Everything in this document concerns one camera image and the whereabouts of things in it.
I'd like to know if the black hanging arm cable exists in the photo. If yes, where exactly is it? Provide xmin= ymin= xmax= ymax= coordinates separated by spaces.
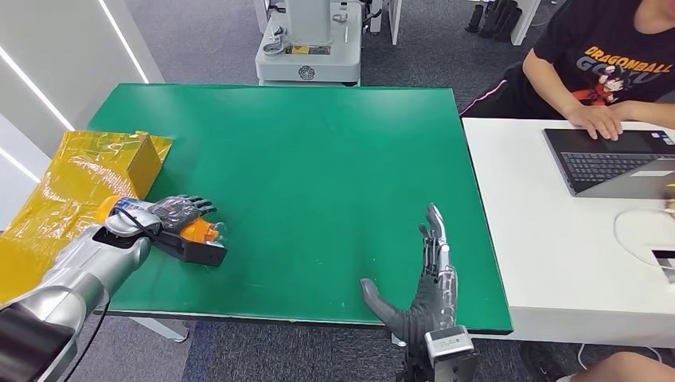
xmin=62 ymin=300 xmax=111 ymax=382

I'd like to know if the yellow film-wrapped cardboard box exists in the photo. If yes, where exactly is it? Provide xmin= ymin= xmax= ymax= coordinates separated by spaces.
xmin=0 ymin=130 xmax=175 ymax=308

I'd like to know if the green table mat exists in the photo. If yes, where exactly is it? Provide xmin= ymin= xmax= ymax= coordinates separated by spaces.
xmin=87 ymin=83 xmax=513 ymax=334

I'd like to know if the dark grey laptop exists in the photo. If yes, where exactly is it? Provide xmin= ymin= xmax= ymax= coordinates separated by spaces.
xmin=543 ymin=127 xmax=675 ymax=201

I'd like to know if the white desk cabinet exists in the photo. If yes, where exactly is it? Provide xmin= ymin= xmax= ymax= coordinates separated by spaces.
xmin=509 ymin=0 xmax=543 ymax=46

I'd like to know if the white furniture leg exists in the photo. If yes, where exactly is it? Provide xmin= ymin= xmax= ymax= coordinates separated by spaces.
xmin=369 ymin=0 xmax=403 ymax=46

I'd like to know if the small white and black device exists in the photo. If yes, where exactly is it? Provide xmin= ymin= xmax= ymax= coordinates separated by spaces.
xmin=651 ymin=248 xmax=675 ymax=286

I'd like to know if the white table leg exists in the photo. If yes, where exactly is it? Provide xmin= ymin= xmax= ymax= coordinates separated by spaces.
xmin=129 ymin=316 xmax=189 ymax=344

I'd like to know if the white desk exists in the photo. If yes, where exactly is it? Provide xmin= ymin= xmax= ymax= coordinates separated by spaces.
xmin=462 ymin=116 xmax=675 ymax=349

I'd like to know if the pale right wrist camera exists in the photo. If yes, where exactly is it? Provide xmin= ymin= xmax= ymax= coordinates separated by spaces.
xmin=424 ymin=325 xmax=476 ymax=370

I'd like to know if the black boot-shaped object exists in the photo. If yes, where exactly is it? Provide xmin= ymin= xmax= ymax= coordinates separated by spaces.
xmin=494 ymin=6 xmax=524 ymax=44
xmin=477 ymin=0 xmax=507 ymax=40
xmin=465 ymin=4 xmax=485 ymax=34

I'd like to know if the white wall light strip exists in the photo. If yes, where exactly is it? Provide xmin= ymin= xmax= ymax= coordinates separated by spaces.
xmin=0 ymin=46 xmax=76 ymax=132
xmin=0 ymin=146 xmax=41 ymax=184
xmin=97 ymin=0 xmax=150 ymax=84

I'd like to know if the thin white cable loop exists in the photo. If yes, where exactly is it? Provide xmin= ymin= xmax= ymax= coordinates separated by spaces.
xmin=613 ymin=204 xmax=675 ymax=267

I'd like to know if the orange bottle with blue label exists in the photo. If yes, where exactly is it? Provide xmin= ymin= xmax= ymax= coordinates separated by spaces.
xmin=96 ymin=193 xmax=228 ymax=246

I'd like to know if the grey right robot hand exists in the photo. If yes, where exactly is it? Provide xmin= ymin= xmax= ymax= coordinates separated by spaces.
xmin=360 ymin=202 xmax=458 ymax=345

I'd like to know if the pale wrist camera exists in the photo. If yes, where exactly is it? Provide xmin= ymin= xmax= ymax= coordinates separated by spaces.
xmin=424 ymin=325 xmax=476 ymax=370
xmin=104 ymin=208 xmax=162 ymax=239

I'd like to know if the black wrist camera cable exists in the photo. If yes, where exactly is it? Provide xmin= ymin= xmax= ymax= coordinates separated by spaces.
xmin=111 ymin=206 xmax=162 ymax=241

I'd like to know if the black rectangular bracket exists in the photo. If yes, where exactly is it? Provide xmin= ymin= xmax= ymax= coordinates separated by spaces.
xmin=151 ymin=229 xmax=228 ymax=268

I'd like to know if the person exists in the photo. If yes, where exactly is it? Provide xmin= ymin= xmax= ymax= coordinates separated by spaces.
xmin=459 ymin=0 xmax=675 ymax=142
xmin=519 ymin=342 xmax=675 ymax=382

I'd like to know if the person's right hand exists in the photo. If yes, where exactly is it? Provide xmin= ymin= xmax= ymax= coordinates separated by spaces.
xmin=567 ymin=103 xmax=625 ymax=142

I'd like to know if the white machine with column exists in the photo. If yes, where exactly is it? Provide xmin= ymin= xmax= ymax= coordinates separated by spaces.
xmin=254 ymin=0 xmax=365 ymax=87

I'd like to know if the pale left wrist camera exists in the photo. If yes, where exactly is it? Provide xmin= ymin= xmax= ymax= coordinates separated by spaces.
xmin=104 ymin=208 xmax=162 ymax=239

